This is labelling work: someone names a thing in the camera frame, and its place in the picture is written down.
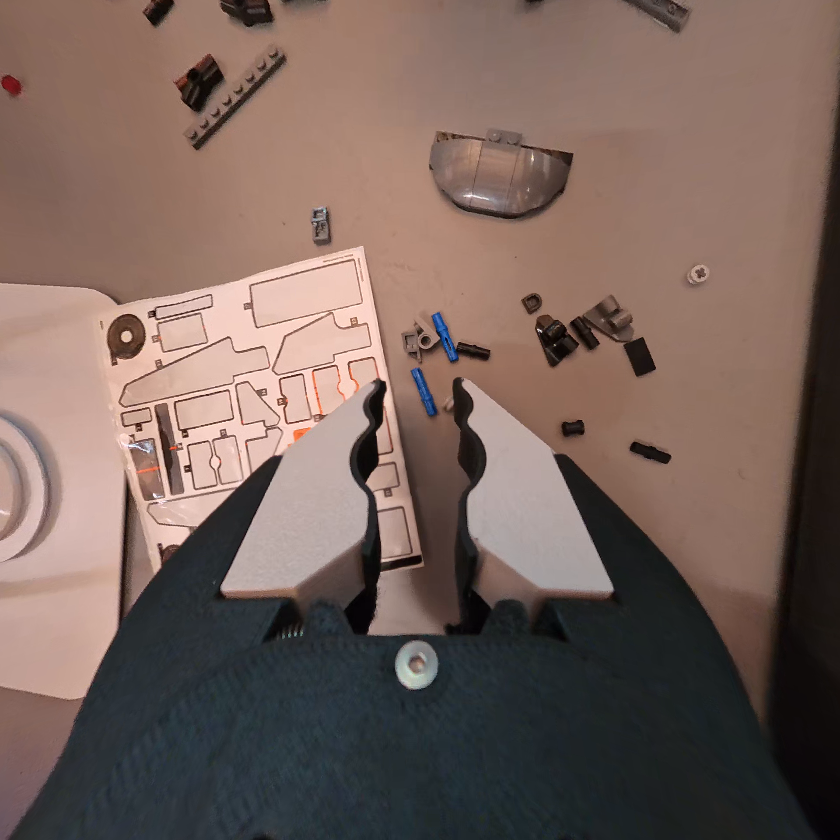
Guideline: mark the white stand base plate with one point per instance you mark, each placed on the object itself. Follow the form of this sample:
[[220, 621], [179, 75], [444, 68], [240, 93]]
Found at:
[[65, 341]]

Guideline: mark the small grey lego clip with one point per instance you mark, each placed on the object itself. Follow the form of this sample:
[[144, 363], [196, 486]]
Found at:
[[320, 226]]

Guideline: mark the black angled lego piece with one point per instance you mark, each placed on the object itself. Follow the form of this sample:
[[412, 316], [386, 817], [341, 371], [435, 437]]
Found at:
[[554, 341]]

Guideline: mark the grey lego connector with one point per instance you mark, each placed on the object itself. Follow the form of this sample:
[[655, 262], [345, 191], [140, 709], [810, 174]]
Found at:
[[420, 340]]

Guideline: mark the blue lego pin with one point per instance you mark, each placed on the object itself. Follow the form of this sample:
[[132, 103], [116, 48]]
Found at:
[[424, 392], [444, 336]]

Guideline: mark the white round lego piece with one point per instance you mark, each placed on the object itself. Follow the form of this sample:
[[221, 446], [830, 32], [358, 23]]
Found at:
[[692, 279]]

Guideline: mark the black lego bush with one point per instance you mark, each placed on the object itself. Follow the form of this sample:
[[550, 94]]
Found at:
[[573, 428]]

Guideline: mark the black lego piece red ends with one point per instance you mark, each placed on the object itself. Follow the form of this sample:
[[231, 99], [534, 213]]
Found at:
[[197, 82]]

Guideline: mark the black lego tile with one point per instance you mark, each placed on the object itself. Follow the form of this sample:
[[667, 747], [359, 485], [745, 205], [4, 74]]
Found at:
[[640, 358]]

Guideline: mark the black lego connector piece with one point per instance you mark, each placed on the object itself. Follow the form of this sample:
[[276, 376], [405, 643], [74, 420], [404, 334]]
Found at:
[[246, 8]]

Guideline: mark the black lego pin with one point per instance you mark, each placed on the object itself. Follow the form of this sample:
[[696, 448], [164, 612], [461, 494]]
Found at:
[[584, 333], [649, 452], [474, 350]]

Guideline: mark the grey lego bracket piece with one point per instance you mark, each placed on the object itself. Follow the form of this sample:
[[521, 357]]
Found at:
[[610, 315]]

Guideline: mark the long grey lego plate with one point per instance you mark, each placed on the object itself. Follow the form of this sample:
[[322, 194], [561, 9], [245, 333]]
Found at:
[[249, 85]]

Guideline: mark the grey curved lego canopy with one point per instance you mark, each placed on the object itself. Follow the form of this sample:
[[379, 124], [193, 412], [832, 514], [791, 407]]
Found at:
[[499, 177]]

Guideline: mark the small black lego piece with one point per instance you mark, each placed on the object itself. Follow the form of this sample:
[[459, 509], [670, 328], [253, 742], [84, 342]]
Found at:
[[157, 10]]

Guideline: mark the red lego stud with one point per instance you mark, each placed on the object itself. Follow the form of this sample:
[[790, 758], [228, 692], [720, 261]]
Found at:
[[10, 85]]

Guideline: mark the lego sticker sheet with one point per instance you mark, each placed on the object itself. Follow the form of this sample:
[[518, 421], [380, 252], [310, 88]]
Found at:
[[197, 367]]

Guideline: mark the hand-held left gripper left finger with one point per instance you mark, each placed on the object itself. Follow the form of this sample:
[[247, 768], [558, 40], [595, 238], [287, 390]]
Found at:
[[302, 518]]

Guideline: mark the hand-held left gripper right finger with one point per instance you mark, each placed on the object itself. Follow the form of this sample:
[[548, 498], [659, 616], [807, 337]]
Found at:
[[531, 525]]

